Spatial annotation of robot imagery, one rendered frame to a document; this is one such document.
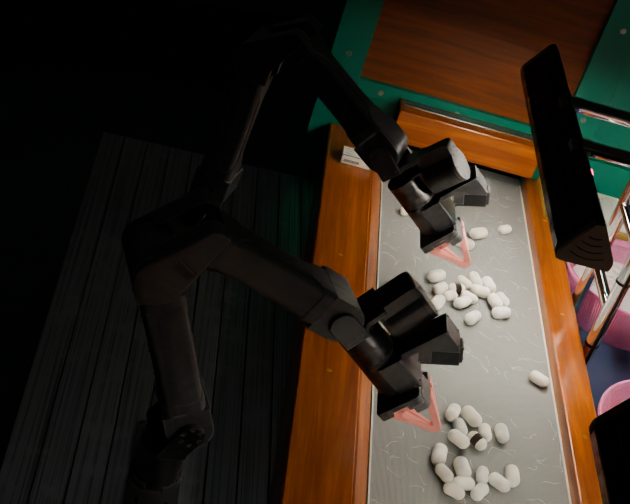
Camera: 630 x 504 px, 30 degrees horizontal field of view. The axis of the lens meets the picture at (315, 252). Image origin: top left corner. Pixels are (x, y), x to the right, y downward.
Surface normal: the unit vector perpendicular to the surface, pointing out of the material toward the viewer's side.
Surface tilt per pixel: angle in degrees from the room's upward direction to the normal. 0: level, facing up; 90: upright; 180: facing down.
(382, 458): 0
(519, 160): 90
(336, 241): 0
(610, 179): 90
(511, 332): 0
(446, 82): 90
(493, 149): 90
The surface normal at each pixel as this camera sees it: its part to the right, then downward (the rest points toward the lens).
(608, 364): 0.26, -0.80
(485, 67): -0.07, 0.54
